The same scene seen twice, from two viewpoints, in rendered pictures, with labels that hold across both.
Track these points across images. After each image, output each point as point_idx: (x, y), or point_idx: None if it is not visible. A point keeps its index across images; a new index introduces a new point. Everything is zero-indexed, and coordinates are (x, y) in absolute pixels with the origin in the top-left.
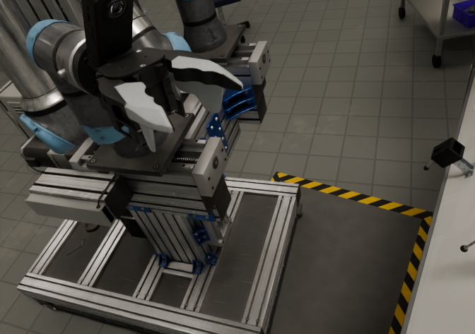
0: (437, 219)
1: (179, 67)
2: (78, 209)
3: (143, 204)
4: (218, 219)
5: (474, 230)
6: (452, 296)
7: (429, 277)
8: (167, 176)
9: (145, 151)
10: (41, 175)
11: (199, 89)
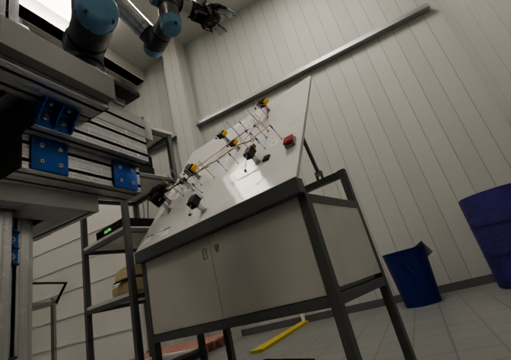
0: (218, 212)
1: None
2: (90, 66)
3: (91, 138)
4: (139, 189)
5: (236, 189)
6: (259, 180)
7: (246, 195)
8: (126, 113)
9: None
10: None
11: (217, 28)
